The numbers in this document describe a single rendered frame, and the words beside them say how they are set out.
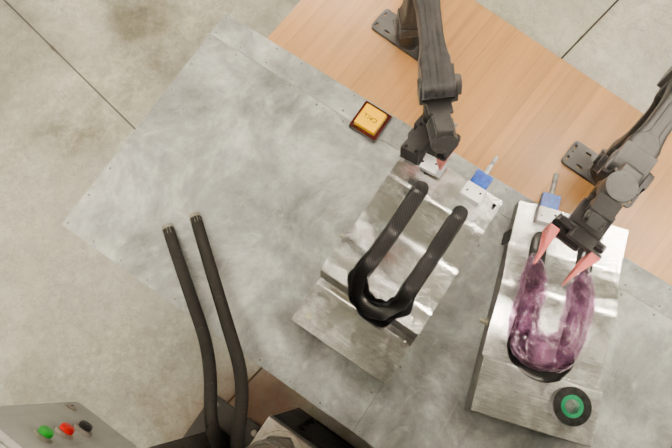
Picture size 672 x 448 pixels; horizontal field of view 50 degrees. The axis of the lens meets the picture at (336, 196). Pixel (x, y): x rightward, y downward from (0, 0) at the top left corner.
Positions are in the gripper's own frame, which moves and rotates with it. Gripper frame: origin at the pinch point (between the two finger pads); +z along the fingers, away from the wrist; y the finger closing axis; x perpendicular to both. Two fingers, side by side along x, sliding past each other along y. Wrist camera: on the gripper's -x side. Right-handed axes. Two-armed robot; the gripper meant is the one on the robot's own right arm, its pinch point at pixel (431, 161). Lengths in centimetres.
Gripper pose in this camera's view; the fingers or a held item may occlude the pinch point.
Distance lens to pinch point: 166.9
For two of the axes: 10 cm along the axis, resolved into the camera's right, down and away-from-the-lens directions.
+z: 0.5, 5.9, 8.1
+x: 5.9, -6.7, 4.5
